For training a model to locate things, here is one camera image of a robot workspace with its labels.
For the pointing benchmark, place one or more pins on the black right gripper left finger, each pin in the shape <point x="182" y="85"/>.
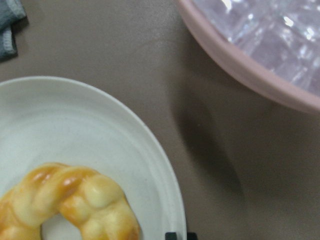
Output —
<point x="171" y="236"/>

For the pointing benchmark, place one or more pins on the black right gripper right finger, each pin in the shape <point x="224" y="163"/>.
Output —
<point x="192" y="236"/>

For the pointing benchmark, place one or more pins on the twisted glazed donut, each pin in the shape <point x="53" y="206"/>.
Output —
<point x="91" y="201"/>

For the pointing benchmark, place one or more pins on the white plate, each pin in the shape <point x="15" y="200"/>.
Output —
<point x="50" y="119"/>

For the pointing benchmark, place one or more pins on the pink bowl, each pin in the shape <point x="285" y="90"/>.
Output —
<point x="243" y="68"/>

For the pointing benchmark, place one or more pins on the clear ice cubes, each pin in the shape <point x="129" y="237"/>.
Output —
<point x="281" y="35"/>

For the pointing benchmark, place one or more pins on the grey folded cloth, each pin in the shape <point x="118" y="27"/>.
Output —
<point x="11" y="11"/>

